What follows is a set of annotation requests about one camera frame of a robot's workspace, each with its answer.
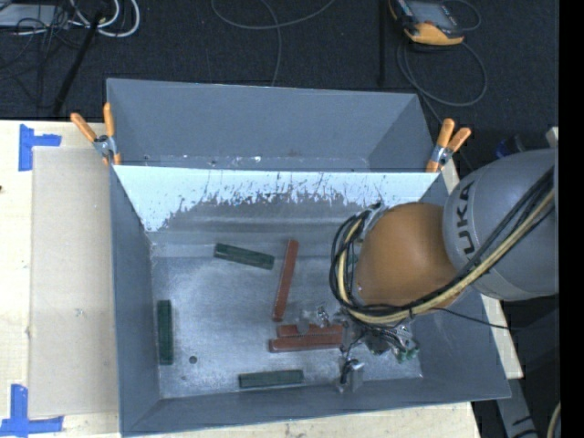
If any grey metal bin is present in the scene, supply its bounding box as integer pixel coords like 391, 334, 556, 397
105, 78, 513, 435

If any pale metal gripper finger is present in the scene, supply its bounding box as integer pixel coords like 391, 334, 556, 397
297, 306, 332, 336
338, 359, 367, 394

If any red-brown flat block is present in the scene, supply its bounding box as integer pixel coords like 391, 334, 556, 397
276, 322, 345, 339
267, 333, 345, 354
271, 238, 300, 323

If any pale flat board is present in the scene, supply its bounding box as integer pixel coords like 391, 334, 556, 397
26, 146, 121, 420

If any dark green flat block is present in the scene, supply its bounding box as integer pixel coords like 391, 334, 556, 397
237, 369, 306, 390
214, 243, 276, 271
156, 299, 175, 366

